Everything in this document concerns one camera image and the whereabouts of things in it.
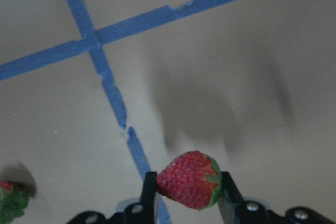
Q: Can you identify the red strawberry picked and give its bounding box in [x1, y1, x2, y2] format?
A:
[1, 181, 29, 224]
[156, 151, 223, 210]

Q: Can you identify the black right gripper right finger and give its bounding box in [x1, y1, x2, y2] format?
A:
[217, 172, 334, 224]

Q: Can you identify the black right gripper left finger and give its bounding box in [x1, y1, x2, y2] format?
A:
[68, 172, 158, 223]

